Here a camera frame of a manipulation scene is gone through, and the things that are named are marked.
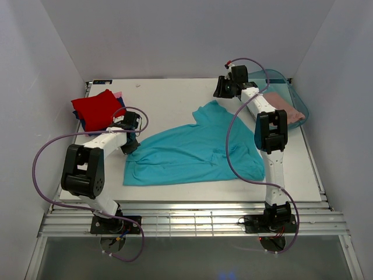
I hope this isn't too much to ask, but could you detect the teal t shirt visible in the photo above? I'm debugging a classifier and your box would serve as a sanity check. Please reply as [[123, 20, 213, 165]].
[[123, 101, 265, 186]]

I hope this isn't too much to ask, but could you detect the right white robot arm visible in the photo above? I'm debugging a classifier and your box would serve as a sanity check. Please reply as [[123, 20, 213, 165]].
[[213, 62, 291, 230]]

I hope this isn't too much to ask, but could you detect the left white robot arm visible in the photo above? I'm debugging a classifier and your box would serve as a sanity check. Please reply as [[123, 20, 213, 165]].
[[61, 111, 141, 232]]

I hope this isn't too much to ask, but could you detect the red folded t shirt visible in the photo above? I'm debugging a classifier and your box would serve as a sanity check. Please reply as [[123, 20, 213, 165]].
[[71, 89, 126, 132]]

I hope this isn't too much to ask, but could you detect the pink t shirt in bin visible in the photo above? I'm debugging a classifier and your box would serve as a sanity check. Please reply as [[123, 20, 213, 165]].
[[263, 92, 305, 124]]

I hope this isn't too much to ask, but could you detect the teal plastic bin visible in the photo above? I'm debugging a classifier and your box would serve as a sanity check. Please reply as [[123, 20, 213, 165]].
[[241, 69, 309, 130]]

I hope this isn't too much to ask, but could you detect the blue label sticker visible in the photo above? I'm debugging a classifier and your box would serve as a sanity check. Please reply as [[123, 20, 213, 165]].
[[92, 79, 112, 85]]

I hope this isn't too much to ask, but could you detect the blue folded t shirt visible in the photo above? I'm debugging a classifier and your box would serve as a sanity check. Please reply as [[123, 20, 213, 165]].
[[73, 97, 125, 130]]

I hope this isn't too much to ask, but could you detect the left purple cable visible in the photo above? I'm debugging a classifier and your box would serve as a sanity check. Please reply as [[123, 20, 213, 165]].
[[31, 106, 150, 263]]

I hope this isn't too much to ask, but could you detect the purple cable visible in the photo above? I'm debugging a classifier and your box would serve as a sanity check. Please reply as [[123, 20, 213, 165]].
[[226, 57, 301, 254], [31, 106, 150, 263]]

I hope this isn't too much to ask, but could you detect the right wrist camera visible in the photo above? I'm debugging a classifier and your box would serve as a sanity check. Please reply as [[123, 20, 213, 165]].
[[224, 61, 235, 73]]

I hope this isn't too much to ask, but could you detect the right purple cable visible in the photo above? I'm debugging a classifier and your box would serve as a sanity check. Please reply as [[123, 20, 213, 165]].
[[226, 57, 301, 254]]

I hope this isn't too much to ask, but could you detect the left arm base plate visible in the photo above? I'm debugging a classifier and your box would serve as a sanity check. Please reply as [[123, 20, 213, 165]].
[[90, 216, 140, 235]]

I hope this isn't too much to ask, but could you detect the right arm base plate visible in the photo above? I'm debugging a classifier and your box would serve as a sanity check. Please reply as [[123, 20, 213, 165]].
[[237, 215, 298, 234]]

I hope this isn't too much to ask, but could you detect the aluminium rail frame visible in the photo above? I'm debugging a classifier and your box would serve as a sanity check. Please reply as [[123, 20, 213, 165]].
[[39, 200, 350, 237]]

